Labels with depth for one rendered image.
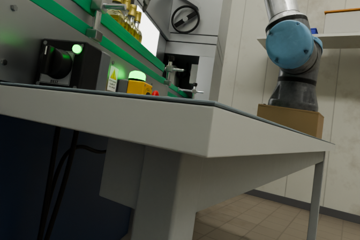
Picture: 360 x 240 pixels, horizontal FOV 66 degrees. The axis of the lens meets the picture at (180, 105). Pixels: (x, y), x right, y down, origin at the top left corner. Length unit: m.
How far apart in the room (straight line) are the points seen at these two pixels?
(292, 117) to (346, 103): 2.71
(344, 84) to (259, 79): 0.96
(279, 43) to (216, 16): 1.37
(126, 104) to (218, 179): 0.15
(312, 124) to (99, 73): 0.60
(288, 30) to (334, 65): 2.86
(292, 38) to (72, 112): 0.64
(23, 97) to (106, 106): 0.12
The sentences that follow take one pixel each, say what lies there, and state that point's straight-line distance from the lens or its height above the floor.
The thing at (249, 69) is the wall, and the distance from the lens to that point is 3.82.
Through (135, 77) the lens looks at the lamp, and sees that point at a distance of 0.73.
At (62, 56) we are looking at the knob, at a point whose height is 0.80.
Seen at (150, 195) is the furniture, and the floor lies 0.67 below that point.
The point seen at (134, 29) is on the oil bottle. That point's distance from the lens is 1.12.
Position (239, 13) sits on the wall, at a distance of 4.16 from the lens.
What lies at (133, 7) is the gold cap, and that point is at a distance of 1.15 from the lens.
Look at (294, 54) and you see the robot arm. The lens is 0.79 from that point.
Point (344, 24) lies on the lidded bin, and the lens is 3.29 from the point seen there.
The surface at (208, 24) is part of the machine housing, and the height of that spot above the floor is 1.48.
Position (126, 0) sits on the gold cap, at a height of 1.15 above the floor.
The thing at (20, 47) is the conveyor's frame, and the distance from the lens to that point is 0.46.
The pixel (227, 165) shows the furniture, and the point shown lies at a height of 0.69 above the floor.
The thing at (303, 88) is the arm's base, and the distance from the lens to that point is 0.92.
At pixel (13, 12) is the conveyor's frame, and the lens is 0.46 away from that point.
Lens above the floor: 0.73
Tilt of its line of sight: 4 degrees up
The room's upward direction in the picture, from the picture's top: 8 degrees clockwise
